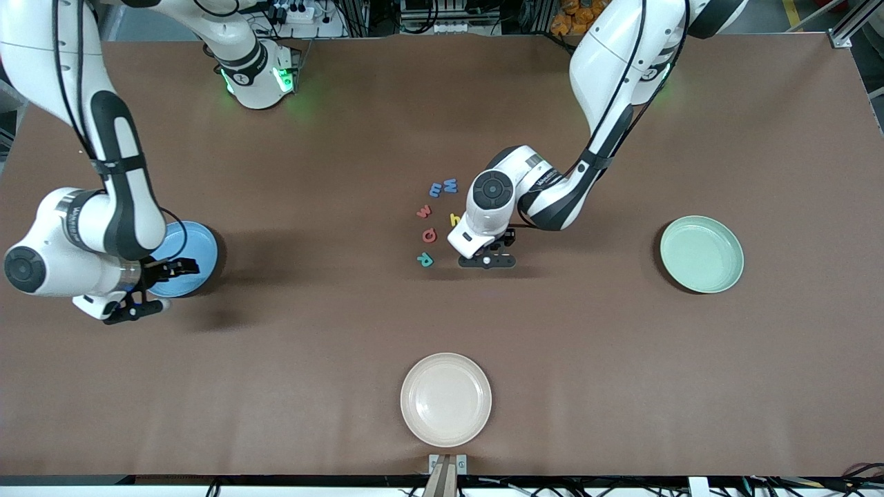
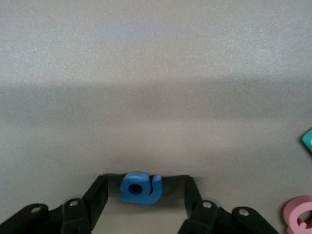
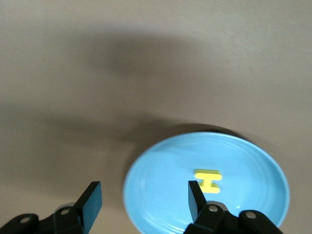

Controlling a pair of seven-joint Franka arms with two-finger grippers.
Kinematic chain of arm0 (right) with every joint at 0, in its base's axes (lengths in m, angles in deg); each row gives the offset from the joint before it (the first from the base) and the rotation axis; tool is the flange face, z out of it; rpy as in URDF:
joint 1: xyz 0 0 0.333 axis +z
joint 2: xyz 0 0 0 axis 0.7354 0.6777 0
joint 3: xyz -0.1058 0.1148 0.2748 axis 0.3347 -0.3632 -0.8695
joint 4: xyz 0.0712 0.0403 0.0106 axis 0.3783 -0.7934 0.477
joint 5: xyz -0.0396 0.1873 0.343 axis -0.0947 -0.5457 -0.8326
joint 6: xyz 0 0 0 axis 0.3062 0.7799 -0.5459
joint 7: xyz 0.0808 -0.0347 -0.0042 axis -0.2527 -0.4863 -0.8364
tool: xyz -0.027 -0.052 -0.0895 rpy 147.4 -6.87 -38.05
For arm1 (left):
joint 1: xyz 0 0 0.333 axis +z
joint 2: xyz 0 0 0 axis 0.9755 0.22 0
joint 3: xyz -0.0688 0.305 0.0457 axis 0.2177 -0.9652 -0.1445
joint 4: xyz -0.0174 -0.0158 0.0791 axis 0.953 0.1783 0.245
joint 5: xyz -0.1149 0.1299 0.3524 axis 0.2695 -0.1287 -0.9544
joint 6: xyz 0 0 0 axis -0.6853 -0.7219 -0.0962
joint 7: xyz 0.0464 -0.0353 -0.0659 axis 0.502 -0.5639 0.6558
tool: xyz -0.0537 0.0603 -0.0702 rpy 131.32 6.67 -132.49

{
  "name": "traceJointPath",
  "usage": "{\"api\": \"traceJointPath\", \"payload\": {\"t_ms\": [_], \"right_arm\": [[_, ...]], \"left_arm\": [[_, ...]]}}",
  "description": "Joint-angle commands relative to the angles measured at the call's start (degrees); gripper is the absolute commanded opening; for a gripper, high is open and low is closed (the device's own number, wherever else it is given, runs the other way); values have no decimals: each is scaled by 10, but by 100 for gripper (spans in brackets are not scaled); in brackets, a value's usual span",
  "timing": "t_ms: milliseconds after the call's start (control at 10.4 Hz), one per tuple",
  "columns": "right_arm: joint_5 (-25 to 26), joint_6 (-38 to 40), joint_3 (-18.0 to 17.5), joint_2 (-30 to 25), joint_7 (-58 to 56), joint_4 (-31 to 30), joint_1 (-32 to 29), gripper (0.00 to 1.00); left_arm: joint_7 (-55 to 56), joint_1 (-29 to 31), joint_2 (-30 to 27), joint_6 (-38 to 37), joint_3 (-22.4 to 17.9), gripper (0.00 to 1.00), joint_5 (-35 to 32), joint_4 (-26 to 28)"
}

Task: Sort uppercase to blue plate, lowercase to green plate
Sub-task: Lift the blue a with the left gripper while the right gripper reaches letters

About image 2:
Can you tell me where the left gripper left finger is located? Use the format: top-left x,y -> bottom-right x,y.
0,174 -> 109,234

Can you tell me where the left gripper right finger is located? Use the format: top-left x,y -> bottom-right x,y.
176,175 -> 280,234

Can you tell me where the blue foam small a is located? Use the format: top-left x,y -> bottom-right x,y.
120,172 -> 163,205

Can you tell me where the pink foam capital Q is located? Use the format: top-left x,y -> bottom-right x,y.
282,195 -> 312,234

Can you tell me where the teal foam capital R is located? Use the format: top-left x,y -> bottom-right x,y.
301,129 -> 312,154

